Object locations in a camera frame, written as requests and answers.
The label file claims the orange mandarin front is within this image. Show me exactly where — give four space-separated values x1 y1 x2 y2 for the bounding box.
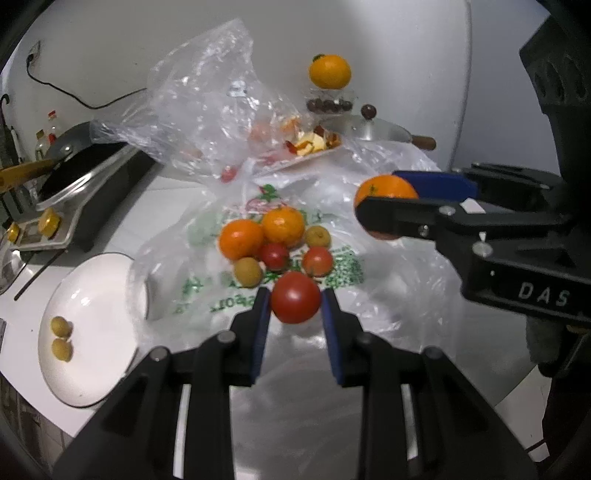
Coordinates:
353 174 421 241

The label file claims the orange mandarin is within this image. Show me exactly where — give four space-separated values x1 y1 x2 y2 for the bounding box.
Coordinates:
353 174 421 241
260 206 305 249
218 219 264 261

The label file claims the green longan front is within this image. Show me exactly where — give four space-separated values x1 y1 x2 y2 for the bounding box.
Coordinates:
51 338 73 362

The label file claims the green longan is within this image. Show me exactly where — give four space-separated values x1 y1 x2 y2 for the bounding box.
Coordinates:
304 225 332 248
51 338 73 362
233 257 263 288
50 316 73 339

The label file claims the green longan back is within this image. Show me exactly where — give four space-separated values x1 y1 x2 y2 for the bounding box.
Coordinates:
304 225 332 248

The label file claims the red tomato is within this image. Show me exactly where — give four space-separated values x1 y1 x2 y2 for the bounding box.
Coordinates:
270 272 322 325
301 246 334 278
259 243 290 272

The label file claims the red tomato front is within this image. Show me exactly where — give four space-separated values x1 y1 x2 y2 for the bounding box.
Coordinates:
270 272 322 325

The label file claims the orange mandarin back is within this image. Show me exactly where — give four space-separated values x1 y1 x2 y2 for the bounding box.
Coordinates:
260 206 305 249

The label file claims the red tomato back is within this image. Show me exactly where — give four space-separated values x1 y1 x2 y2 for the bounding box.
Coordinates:
259 243 290 272

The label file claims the steel pot lid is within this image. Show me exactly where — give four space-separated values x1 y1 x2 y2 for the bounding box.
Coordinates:
321 104 437 151

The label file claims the white round plate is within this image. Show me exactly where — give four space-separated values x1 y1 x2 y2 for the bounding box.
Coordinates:
38 253 138 409

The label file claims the plate of fruit peels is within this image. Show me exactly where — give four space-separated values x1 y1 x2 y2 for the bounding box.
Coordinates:
259 125 342 166

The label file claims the orange on glass stand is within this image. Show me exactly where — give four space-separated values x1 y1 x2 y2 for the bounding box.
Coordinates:
308 54 352 90

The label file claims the grey phone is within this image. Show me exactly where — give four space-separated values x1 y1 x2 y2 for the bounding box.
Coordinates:
0 318 7 351

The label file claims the black chopstick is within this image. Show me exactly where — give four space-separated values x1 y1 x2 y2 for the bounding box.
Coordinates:
13 249 68 302

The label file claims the steel induction cooker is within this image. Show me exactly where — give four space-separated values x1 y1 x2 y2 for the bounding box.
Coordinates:
1 141 154 252

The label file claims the clear plastic bag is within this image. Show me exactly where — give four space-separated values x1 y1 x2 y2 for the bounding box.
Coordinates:
89 18 352 186

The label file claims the oil bottle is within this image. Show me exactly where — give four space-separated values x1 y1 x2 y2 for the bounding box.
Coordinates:
34 130 50 161

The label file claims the red capped bottle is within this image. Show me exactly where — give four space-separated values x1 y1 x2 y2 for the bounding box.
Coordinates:
47 110 62 145

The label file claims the black wok wooden handle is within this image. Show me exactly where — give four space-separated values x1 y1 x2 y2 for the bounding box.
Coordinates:
1 122 104 203

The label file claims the black power cable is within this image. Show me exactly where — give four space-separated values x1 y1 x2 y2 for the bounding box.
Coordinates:
25 43 150 111

